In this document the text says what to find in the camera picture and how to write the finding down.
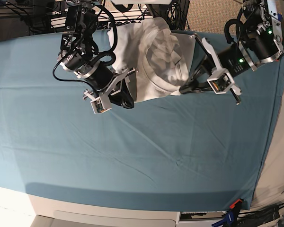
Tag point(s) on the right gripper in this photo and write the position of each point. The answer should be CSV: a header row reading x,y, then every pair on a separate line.
x,y
107,82

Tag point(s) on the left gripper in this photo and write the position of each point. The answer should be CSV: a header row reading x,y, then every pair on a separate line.
x,y
212,61

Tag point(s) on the white T-shirt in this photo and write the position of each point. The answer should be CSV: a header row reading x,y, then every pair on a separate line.
x,y
162,58

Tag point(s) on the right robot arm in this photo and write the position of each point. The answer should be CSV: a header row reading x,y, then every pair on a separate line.
x,y
79,54

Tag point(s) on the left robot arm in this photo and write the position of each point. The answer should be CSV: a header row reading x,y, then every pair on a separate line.
x,y
255,38

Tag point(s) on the teal table cloth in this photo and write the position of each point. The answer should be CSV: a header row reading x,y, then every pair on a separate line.
x,y
196,152

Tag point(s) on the black power strip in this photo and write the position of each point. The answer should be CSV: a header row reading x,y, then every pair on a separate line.
x,y
107,25

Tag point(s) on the orange black bottom clamp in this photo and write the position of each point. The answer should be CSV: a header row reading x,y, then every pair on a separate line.
x,y
236,206

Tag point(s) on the blue clamp bottom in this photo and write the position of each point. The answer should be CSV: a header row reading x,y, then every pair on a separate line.
x,y
229,219

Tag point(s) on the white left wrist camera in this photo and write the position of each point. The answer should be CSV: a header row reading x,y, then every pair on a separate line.
x,y
221,81

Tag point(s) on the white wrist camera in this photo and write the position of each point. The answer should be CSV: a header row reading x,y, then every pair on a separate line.
x,y
101,104
221,81

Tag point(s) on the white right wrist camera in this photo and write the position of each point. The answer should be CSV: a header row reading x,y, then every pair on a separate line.
x,y
101,104

